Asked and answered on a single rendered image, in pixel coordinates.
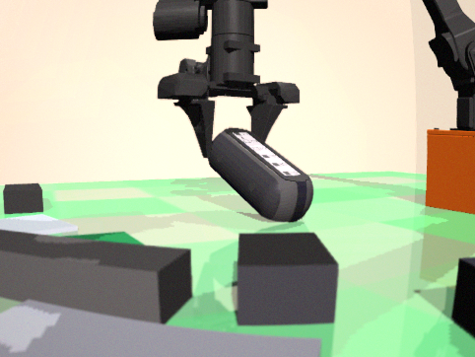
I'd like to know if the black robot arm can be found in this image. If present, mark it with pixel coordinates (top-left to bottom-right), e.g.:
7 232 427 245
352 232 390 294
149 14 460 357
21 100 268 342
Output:
152 0 475 131

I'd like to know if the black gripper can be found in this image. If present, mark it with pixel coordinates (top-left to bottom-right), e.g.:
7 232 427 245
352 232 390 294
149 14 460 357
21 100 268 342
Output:
158 34 300 159

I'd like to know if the white flat rectangular sheet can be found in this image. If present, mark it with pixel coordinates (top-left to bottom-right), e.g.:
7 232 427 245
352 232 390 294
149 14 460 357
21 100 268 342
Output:
0 214 78 235

